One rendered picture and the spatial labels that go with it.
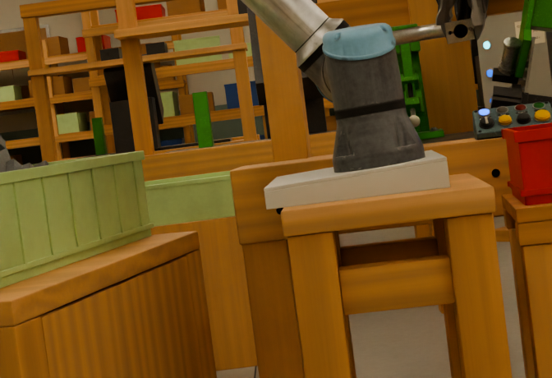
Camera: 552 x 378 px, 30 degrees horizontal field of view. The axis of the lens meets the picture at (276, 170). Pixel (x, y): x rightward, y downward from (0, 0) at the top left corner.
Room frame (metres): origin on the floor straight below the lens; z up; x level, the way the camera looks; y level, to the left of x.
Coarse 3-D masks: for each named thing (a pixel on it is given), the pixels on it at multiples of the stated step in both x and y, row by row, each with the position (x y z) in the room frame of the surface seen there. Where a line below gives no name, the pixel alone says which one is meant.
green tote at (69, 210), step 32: (64, 160) 2.09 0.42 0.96; (96, 160) 1.86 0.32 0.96; (128, 160) 1.98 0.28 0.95; (0, 192) 1.56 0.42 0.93; (32, 192) 1.64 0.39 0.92; (64, 192) 1.74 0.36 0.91; (96, 192) 1.84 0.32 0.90; (128, 192) 1.97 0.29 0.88; (0, 224) 1.55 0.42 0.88; (32, 224) 1.63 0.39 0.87; (64, 224) 1.73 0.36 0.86; (96, 224) 1.83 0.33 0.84; (128, 224) 1.95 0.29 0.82; (0, 256) 1.54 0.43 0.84; (32, 256) 1.62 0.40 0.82; (64, 256) 1.71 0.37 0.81
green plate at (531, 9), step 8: (528, 0) 2.18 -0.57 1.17; (536, 0) 2.18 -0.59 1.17; (544, 0) 2.18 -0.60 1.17; (528, 8) 2.17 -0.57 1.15; (536, 8) 2.18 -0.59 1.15; (544, 8) 2.18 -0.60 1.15; (528, 16) 2.17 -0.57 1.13; (536, 16) 2.18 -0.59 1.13; (544, 16) 2.18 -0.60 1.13; (528, 24) 2.17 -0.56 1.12; (536, 24) 2.18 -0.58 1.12; (544, 24) 2.18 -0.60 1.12; (520, 32) 2.26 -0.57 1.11
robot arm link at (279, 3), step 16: (256, 0) 1.79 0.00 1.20; (272, 0) 1.78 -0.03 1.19; (288, 0) 1.78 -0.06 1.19; (304, 0) 1.80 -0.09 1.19; (272, 16) 1.79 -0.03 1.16; (288, 16) 1.78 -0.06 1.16; (304, 16) 1.78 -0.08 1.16; (320, 16) 1.80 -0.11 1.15; (288, 32) 1.79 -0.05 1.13; (304, 32) 1.78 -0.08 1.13; (320, 32) 1.78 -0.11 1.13; (304, 48) 1.79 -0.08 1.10; (320, 48) 1.77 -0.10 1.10; (304, 64) 1.80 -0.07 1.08; (320, 64) 1.78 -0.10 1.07; (320, 80) 1.79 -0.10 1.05
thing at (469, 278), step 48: (288, 240) 1.55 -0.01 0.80; (336, 240) 1.78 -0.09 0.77; (432, 240) 1.79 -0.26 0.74; (480, 240) 1.53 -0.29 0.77; (336, 288) 1.54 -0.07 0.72; (384, 288) 1.55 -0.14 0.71; (432, 288) 1.55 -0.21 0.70; (480, 288) 1.53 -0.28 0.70; (336, 336) 1.54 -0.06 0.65; (480, 336) 1.53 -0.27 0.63
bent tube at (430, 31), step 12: (432, 24) 2.09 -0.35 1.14; (444, 24) 1.96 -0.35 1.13; (456, 24) 1.96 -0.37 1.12; (468, 24) 1.96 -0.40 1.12; (396, 36) 2.10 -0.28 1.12; (408, 36) 2.10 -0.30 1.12; (420, 36) 2.10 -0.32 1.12; (432, 36) 2.09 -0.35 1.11; (444, 36) 2.07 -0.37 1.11; (456, 36) 2.00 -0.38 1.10; (468, 36) 1.96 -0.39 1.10
